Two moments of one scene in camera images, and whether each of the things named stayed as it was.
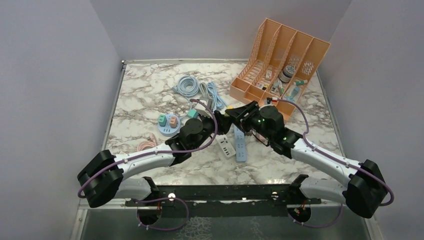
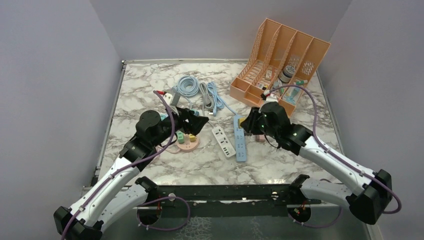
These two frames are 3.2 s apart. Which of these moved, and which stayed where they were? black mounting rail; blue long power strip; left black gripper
Moved: left black gripper
Stayed: blue long power strip; black mounting rail
